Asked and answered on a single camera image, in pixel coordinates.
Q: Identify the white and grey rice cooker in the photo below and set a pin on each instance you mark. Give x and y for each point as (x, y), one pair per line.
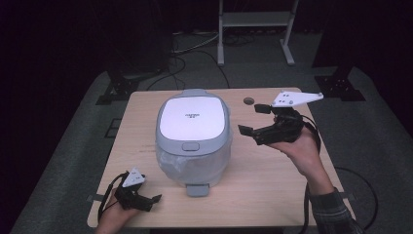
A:
(191, 123)

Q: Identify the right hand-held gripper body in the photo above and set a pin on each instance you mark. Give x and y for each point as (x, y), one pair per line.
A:
(282, 130)

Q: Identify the black stand base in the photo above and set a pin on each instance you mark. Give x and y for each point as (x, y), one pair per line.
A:
(339, 87)
(118, 89)

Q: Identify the person's left hand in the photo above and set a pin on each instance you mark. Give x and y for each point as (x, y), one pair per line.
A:
(112, 219)

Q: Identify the white metal stand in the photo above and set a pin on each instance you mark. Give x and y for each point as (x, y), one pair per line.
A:
(256, 19)

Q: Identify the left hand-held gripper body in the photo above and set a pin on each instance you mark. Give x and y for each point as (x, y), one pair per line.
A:
(131, 195)

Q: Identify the grey tape strip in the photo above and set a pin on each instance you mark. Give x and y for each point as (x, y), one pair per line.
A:
(350, 196)
(95, 197)

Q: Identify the person's right hand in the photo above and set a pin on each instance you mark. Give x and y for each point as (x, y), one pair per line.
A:
(305, 152)

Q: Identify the floor outlet plate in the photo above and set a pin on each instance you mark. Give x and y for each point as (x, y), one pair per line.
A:
(113, 128)

